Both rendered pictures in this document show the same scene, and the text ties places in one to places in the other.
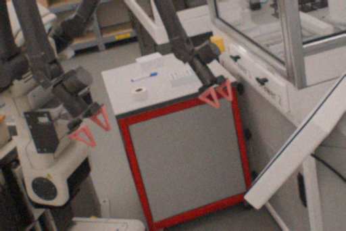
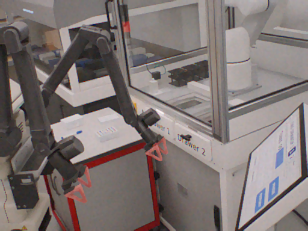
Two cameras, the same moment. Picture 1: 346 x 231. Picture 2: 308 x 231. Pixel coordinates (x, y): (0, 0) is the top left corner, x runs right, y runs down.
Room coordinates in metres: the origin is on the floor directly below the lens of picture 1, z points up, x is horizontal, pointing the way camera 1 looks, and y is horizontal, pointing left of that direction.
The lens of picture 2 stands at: (0.16, 0.42, 1.80)
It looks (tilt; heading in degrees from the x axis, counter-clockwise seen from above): 23 degrees down; 346
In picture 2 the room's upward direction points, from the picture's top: 7 degrees counter-clockwise
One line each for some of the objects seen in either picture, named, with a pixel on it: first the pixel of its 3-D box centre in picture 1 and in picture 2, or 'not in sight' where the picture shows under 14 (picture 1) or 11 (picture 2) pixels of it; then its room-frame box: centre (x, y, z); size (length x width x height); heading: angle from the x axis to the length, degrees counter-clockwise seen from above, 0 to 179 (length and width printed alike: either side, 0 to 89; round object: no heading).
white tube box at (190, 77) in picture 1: (182, 77); (106, 134); (2.35, 0.17, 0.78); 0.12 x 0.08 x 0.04; 101
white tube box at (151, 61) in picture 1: (150, 61); (72, 121); (2.65, 0.35, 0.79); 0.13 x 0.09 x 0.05; 109
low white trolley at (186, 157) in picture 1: (178, 140); (97, 183); (2.48, 0.28, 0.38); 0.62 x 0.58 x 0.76; 14
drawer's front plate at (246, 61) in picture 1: (242, 63); (159, 122); (2.15, -0.11, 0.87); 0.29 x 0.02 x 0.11; 14
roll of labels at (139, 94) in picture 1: (140, 94); not in sight; (2.24, 0.38, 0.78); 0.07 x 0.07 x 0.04
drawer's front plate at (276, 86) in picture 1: (270, 86); (192, 141); (1.84, -0.19, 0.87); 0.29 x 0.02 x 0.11; 14
